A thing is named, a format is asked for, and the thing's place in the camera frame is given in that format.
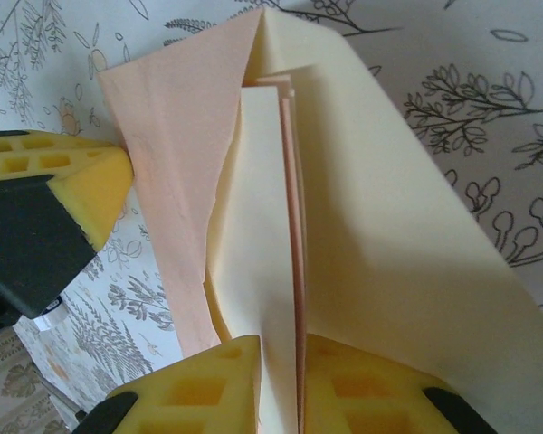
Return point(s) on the floral patterned table cover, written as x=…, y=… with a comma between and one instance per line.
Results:
x=479, y=90

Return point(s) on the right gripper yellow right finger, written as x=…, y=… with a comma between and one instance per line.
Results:
x=366, y=398

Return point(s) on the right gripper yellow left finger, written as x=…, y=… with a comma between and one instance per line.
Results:
x=185, y=398

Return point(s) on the blue glue stick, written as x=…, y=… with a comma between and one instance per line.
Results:
x=50, y=314

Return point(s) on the peach paper sheet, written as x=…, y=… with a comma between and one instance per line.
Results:
x=434, y=226

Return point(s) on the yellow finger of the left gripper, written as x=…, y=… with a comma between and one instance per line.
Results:
x=36, y=217

